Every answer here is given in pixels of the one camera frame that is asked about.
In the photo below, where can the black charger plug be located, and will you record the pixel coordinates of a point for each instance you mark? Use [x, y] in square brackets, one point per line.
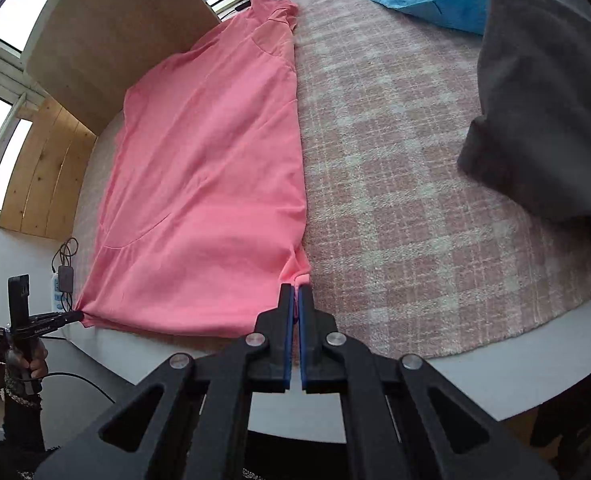
[65, 278]

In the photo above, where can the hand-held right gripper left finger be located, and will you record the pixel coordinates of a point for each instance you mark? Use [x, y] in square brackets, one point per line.
[288, 350]

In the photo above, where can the person's left hand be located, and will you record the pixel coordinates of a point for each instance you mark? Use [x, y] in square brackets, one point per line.
[38, 362]

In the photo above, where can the light wooden cabinet panel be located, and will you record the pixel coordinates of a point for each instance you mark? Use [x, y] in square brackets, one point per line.
[115, 35]

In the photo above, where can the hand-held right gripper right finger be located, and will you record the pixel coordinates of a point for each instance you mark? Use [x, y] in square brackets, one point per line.
[303, 355]

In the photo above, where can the white power strip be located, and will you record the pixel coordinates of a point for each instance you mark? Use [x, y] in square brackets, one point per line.
[55, 297]

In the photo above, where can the person's left forearm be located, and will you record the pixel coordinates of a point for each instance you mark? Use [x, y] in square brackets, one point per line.
[22, 420]

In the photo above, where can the pine wood slat board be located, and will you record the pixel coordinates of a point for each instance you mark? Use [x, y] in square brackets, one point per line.
[45, 175]

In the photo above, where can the pink plaid blanket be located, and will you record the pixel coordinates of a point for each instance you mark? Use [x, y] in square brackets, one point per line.
[400, 210]

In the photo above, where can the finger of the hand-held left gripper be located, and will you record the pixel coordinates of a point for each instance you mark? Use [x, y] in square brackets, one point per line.
[57, 320]

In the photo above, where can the pink shirt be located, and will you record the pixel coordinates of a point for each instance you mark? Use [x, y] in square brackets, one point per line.
[200, 160]

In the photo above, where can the grey garment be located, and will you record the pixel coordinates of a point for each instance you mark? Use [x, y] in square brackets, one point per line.
[540, 110]

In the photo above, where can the black power adapter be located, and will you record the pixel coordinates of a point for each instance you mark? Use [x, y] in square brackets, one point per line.
[243, 6]

